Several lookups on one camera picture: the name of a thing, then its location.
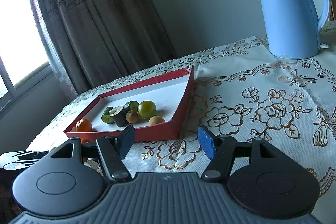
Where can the window with grey frame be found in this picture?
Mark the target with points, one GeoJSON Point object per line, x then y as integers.
{"type": "Point", "coordinates": [18, 29]}

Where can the yellow-green lime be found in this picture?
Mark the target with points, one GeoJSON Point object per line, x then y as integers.
{"type": "Point", "coordinates": [147, 108]}

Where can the brown patterned curtain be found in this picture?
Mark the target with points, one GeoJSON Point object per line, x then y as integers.
{"type": "Point", "coordinates": [99, 16]}

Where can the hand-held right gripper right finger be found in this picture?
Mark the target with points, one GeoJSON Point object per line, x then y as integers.
{"type": "Point", "coordinates": [207, 143]}

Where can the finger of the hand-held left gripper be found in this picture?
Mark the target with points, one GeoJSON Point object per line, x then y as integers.
{"type": "Point", "coordinates": [26, 156]}

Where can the large orange mandarin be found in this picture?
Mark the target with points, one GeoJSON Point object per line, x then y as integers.
{"type": "Point", "coordinates": [84, 140]}

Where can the blue electric kettle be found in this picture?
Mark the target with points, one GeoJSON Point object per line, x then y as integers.
{"type": "Point", "coordinates": [286, 11]}

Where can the small orange mandarin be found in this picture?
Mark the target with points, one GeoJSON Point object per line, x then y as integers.
{"type": "Point", "coordinates": [84, 125]}

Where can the red cardboard box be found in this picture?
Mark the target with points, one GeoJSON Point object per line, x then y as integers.
{"type": "Point", "coordinates": [162, 132]}

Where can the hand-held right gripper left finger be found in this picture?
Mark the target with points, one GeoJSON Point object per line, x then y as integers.
{"type": "Point", "coordinates": [127, 140]}

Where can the small tan loquat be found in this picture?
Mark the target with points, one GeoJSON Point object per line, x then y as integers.
{"type": "Point", "coordinates": [132, 116]}
{"type": "Point", "coordinates": [156, 121]}

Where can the dark green cucumber piece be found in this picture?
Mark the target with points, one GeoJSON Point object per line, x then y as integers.
{"type": "Point", "coordinates": [107, 115]}
{"type": "Point", "coordinates": [131, 105]}

